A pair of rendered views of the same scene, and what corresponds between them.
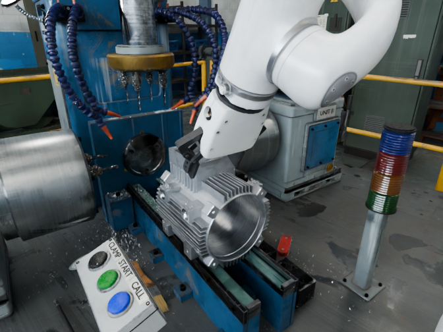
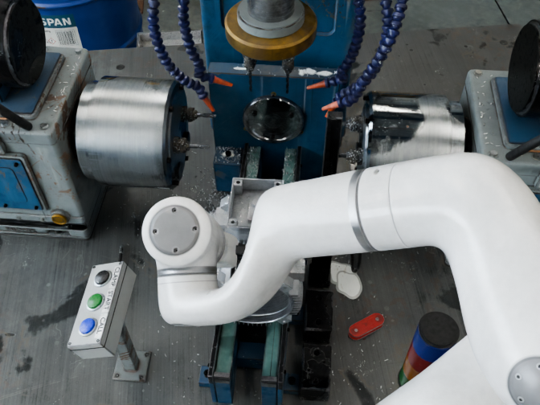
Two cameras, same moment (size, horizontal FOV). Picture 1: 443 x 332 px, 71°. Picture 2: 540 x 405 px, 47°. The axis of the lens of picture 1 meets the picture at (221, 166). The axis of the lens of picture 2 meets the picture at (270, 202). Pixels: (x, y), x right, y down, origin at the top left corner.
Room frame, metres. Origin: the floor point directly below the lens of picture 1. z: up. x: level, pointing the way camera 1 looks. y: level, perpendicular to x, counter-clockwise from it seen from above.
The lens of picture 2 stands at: (0.11, -0.45, 2.05)
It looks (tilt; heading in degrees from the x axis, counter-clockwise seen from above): 51 degrees down; 40
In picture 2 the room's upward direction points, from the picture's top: straight up
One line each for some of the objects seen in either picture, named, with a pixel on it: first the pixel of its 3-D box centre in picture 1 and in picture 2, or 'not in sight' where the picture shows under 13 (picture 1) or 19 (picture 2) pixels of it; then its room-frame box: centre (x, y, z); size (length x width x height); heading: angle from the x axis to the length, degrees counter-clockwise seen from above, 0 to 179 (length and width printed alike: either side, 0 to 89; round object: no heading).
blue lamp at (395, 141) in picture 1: (396, 140); (435, 337); (0.60, -0.36, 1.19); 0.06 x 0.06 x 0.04
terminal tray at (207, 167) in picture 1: (201, 165); (256, 214); (0.65, 0.05, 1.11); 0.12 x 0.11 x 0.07; 36
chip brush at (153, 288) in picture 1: (144, 286); not in sight; (0.59, 0.19, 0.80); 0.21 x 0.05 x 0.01; 32
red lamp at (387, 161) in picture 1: (391, 161); (429, 351); (0.60, -0.36, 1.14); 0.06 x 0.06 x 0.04
